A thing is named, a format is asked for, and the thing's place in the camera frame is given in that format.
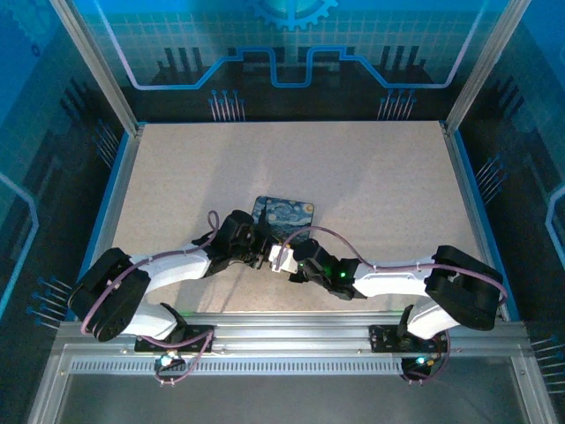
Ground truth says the aluminium corner post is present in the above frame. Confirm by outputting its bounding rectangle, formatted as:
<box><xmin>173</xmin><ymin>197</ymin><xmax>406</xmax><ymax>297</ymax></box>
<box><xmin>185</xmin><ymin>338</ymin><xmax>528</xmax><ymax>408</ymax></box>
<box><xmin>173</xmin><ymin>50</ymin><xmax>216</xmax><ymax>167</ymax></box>
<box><xmin>443</xmin><ymin>0</ymin><xmax>533</xmax><ymax>133</ymax></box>
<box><xmin>49</xmin><ymin>0</ymin><xmax>145</xmax><ymax>136</ymax></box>

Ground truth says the left arm base cable purple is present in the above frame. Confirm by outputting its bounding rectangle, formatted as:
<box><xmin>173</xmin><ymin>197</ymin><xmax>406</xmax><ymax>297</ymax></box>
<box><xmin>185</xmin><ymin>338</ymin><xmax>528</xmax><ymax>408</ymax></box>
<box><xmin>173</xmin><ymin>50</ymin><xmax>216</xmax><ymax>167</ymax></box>
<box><xmin>145</xmin><ymin>329</ymin><xmax>215</xmax><ymax>388</ymax></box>

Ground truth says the arm base cable purple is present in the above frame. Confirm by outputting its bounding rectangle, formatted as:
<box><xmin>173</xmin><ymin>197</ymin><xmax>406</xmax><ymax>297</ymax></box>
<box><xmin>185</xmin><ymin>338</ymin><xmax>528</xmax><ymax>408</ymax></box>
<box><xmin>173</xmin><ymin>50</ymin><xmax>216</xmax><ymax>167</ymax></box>
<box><xmin>401</xmin><ymin>330</ymin><xmax>452</xmax><ymax>385</ymax></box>
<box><xmin>145</xmin><ymin>329</ymin><xmax>215</xmax><ymax>388</ymax></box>

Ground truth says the aluminium side rail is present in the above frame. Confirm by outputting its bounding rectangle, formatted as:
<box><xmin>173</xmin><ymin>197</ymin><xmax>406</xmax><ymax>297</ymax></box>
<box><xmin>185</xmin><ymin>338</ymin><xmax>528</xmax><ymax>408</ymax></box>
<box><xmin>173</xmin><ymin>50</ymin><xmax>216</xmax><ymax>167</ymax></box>
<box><xmin>72</xmin><ymin>123</ymin><xmax>145</xmax><ymax>284</ymax></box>
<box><xmin>441</xmin><ymin>121</ymin><xmax>513</xmax><ymax>322</ymax></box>

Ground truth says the slotted grey cable duct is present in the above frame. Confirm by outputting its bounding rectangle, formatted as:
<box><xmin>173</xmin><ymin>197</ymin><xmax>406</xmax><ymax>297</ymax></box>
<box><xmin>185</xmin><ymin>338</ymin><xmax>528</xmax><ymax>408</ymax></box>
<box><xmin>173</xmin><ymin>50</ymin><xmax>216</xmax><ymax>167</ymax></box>
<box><xmin>68</xmin><ymin>357</ymin><xmax>407</xmax><ymax>376</ymax></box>

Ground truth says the starry night picture mat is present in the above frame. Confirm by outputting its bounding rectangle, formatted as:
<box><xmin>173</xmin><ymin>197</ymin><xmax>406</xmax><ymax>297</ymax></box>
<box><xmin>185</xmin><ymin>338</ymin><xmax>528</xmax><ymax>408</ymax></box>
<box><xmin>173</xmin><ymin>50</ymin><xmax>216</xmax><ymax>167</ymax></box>
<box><xmin>251</xmin><ymin>195</ymin><xmax>316</xmax><ymax>248</ymax></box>

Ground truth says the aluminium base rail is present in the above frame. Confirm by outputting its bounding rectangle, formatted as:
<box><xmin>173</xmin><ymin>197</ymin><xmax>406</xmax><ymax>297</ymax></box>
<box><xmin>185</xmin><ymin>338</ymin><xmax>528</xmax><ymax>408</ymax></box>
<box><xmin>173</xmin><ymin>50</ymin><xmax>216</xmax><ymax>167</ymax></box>
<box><xmin>56</xmin><ymin>310</ymin><xmax>531</xmax><ymax>357</ymax></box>

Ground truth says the right arm base cable purple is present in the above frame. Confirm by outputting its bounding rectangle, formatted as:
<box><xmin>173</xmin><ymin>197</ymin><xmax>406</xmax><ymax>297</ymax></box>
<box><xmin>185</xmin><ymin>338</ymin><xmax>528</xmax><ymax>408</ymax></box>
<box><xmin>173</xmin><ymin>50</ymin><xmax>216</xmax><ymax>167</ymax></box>
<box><xmin>401</xmin><ymin>330</ymin><xmax>452</xmax><ymax>385</ymax></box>

